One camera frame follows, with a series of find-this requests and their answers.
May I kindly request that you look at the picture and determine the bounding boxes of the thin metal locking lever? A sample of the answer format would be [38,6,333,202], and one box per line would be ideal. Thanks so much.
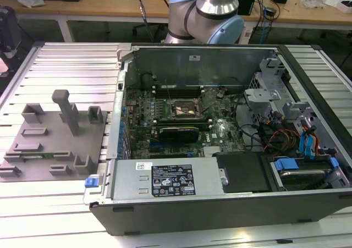
[165,79,174,103]

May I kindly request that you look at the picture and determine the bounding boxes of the CPU socket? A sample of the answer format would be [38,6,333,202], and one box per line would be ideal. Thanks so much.
[169,98,201,120]

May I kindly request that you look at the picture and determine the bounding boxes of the person black sleeved arm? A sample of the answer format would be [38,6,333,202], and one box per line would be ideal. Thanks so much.
[0,7,22,58]

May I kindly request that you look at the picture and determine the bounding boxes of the grey plastic parts rack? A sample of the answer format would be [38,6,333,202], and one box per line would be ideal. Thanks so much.
[0,89,108,183]

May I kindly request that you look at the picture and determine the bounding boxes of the green RAM stick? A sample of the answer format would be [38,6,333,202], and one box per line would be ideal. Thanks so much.
[19,153,57,159]

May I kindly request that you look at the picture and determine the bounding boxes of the black office chair base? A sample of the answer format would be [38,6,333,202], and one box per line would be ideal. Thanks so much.
[131,22,168,43]

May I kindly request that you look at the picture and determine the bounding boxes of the black cylinder inside case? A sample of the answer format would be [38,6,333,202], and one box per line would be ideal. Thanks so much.
[141,73,154,91]

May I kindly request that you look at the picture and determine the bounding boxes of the silver power supply unit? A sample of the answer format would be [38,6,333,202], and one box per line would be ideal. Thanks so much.
[109,157,229,202]

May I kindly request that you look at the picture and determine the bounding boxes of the black RAM slot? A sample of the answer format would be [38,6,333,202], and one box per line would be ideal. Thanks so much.
[154,121,213,128]
[153,117,213,123]
[153,83,205,92]
[153,90,205,99]

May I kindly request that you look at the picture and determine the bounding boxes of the black graphics card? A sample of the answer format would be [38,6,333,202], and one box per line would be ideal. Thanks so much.
[158,125,200,144]

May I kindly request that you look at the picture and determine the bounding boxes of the silver chipset heatsink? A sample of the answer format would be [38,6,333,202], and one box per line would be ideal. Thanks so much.
[202,146,221,158]

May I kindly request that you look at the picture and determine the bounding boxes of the green motherboard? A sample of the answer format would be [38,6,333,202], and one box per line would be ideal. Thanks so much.
[122,87,247,159]

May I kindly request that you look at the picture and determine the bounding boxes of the black open PC case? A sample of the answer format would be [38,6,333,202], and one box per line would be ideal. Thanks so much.
[89,43,352,236]

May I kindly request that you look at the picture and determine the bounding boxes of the silver metal drive cage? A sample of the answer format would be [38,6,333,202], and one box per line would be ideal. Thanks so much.
[243,87,283,122]

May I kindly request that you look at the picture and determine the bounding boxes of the black drive bay cover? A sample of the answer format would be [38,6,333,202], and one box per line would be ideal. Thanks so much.
[213,151,276,194]

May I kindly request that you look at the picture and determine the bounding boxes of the hard disk blue carrier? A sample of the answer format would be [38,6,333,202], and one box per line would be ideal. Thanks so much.
[271,156,342,191]

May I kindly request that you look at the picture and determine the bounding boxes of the white cardboard box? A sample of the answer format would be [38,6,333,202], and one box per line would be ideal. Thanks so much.
[338,0,352,14]

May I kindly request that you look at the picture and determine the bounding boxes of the wooden desk white frame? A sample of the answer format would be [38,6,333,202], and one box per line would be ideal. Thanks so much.
[0,0,352,44]

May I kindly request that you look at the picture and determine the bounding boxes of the black wire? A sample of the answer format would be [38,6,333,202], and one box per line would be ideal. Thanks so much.
[239,123,276,152]

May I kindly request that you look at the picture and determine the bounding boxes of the red yellow power wire bundle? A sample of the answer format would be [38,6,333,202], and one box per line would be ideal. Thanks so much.
[264,129,300,152]

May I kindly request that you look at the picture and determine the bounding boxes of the blue flat data wire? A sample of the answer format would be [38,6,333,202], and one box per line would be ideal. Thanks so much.
[298,131,320,161]

